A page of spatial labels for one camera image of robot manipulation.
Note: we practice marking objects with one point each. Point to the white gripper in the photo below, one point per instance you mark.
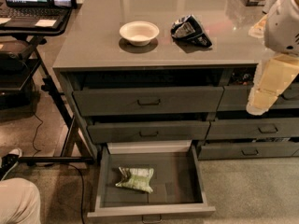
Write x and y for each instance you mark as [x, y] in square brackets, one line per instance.
[282, 28]

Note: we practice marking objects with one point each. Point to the green jalapeno chip bag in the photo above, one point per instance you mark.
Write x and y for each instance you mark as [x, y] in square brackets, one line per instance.
[136, 178]

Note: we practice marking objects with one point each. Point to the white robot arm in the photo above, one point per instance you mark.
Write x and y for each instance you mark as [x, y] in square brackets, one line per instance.
[281, 28]

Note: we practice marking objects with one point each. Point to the top right grey drawer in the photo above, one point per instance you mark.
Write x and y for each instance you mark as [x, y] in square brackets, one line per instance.
[235, 98]

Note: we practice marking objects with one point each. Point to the grey drawer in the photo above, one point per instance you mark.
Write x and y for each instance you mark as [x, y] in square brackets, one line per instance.
[253, 128]
[147, 131]
[133, 101]
[247, 150]
[235, 98]

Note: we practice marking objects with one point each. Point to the middle right grey drawer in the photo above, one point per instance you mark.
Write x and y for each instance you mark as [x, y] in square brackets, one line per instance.
[253, 128]

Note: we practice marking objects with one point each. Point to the black crumpled chip bag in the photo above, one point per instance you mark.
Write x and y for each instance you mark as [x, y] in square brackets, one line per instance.
[190, 30]

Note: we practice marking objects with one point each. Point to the bottom right grey drawer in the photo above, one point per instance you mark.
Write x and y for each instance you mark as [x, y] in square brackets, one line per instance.
[247, 150]

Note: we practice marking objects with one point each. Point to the middle left grey drawer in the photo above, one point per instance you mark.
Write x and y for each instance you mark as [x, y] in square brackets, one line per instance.
[147, 131]

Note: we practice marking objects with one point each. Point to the top left grey drawer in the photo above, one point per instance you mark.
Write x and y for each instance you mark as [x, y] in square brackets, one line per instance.
[133, 101]

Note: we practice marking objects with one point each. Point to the grey cabinet with counter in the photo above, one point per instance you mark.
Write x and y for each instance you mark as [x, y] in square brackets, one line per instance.
[95, 56]

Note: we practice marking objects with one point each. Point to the open bottom left drawer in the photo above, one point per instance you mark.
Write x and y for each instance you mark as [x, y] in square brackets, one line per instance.
[177, 190]

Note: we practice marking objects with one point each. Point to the white paper bowl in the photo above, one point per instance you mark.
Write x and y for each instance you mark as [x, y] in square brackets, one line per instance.
[139, 33]

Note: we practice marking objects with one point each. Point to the black laptop stand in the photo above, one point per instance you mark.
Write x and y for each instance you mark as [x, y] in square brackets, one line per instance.
[31, 60]

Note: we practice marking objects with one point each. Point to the black laptop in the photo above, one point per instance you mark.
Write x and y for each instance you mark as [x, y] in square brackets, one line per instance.
[32, 15]

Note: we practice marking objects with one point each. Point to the black and white sneaker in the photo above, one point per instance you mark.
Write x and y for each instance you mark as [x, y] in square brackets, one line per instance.
[9, 162]

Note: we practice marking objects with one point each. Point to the person's khaki knee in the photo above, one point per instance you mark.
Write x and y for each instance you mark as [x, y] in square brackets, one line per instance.
[19, 202]

